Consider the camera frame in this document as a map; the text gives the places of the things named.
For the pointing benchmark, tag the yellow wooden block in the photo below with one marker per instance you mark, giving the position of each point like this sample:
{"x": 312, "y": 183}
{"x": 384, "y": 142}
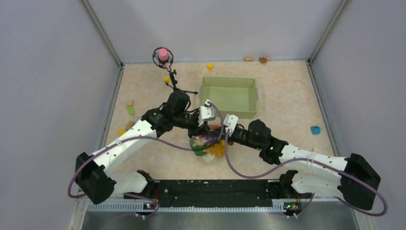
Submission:
{"x": 121, "y": 132}

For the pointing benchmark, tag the brown cork piece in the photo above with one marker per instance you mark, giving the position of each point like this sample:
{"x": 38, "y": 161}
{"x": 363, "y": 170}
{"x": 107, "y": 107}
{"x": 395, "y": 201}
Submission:
{"x": 263, "y": 60}

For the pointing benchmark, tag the light green plastic basket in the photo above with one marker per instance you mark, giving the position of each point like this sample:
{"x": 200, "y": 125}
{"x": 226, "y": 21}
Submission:
{"x": 235, "y": 96}

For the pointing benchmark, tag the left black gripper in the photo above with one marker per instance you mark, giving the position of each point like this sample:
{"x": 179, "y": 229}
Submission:
{"x": 198, "y": 130}

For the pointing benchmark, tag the green wooden block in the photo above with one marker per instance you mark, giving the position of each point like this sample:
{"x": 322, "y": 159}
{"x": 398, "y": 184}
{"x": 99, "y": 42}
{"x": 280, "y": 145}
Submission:
{"x": 130, "y": 110}

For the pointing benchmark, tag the clear zip top bag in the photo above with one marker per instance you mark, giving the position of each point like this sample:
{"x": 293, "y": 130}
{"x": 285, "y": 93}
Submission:
{"x": 209, "y": 158}

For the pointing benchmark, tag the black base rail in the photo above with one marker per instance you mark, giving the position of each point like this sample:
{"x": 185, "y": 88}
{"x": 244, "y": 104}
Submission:
{"x": 217, "y": 193}

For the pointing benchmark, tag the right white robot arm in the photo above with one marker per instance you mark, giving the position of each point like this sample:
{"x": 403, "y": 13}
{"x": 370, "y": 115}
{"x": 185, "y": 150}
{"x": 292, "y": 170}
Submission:
{"x": 351, "y": 179}

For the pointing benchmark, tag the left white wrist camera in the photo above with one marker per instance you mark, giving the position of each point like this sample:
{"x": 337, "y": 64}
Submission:
{"x": 206, "y": 113}

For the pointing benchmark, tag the red toy chili pepper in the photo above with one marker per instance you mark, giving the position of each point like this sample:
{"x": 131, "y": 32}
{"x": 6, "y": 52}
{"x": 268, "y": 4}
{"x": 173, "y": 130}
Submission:
{"x": 213, "y": 127}

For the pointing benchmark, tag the orange toy ginger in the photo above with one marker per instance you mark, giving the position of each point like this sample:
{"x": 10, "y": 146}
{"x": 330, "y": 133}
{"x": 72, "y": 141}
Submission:
{"x": 218, "y": 150}

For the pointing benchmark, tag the pink microphone on tripod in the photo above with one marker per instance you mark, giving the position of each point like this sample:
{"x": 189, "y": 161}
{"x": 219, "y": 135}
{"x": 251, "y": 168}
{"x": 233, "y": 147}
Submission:
{"x": 163, "y": 58}

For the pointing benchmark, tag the green toy cabbage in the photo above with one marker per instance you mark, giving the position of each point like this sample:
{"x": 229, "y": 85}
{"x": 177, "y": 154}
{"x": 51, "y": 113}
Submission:
{"x": 198, "y": 149}

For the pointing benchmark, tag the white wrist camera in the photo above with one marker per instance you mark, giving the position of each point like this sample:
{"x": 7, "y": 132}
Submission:
{"x": 230, "y": 123}
{"x": 206, "y": 113}

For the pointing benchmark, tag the blue toy block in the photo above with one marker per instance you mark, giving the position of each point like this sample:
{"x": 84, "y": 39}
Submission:
{"x": 315, "y": 130}

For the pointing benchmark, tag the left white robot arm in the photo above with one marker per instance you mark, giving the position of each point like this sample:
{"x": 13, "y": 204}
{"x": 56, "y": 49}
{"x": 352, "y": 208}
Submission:
{"x": 94, "y": 172}

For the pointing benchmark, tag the purple toy eggplant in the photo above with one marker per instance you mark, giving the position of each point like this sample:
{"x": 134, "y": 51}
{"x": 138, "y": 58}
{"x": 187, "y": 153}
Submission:
{"x": 206, "y": 139}

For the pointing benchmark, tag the brown wooden block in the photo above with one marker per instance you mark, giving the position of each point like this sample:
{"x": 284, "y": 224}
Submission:
{"x": 129, "y": 125}

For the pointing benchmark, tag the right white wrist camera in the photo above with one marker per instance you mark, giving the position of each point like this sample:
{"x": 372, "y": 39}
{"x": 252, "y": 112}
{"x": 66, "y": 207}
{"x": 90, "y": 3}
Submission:
{"x": 230, "y": 123}

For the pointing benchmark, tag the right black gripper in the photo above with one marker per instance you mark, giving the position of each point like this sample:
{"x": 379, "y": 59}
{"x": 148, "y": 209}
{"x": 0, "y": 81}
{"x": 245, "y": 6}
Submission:
{"x": 231, "y": 138}

